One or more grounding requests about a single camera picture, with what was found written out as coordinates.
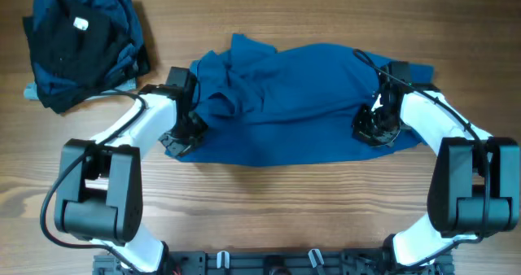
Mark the blue t-shirt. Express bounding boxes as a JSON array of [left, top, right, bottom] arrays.
[[185, 34, 419, 167]]

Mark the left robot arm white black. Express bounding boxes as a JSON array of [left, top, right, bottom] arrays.
[[48, 84, 206, 274]]

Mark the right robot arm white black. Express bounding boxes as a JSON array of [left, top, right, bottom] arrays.
[[352, 84, 520, 273]]

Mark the black folded garment on pile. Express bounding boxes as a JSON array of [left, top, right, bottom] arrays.
[[22, 0, 151, 114]]

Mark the dark blue folded garment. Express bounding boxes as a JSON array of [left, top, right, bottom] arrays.
[[31, 0, 144, 46]]

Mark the light grey folded garment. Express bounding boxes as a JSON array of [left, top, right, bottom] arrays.
[[24, 78, 138, 100]]

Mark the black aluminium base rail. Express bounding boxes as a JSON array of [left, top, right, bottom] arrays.
[[92, 247, 455, 275]]

